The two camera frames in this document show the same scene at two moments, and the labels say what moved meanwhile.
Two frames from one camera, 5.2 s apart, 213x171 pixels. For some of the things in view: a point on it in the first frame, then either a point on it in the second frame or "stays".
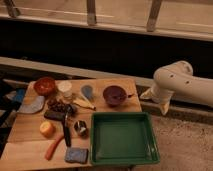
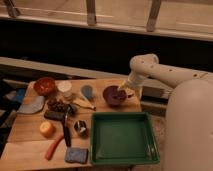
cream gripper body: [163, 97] → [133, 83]
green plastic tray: [122, 138] stays
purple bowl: [114, 95] stays
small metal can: [80, 127] stays
